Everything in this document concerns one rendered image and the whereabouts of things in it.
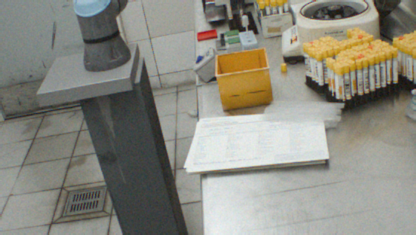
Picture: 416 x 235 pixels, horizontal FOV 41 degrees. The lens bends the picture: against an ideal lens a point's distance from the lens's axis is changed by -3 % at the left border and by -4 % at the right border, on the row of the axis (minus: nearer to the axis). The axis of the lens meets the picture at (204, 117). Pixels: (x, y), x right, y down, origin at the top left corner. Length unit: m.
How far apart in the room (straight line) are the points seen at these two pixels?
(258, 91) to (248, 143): 0.20
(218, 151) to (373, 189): 0.35
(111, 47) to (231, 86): 0.48
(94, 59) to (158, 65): 1.98
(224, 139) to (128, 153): 0.61
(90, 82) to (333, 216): 0.90
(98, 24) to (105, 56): 0.10
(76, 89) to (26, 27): 2.02
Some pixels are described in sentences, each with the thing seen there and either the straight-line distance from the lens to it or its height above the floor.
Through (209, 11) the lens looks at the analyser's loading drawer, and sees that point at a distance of 2.03.
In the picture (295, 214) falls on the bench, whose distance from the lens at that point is 1.07.
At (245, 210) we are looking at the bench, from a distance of 1.10.
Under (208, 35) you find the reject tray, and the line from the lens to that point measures 1.96.
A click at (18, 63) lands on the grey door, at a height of 0.38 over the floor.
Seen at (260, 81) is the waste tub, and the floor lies 0.94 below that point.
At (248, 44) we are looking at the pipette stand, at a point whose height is 0.97.
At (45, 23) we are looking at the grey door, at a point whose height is 0.60.
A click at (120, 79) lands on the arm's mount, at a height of 0.92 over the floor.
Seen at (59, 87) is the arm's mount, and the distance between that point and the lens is 1.73.
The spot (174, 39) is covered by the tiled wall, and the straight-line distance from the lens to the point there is 3.65.
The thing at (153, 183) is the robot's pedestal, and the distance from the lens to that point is 1.91.
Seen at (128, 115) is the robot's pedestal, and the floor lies 0.77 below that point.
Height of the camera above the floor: 1.55
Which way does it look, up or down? 28 degrees down
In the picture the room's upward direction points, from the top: 12 degrees counter-clockwise
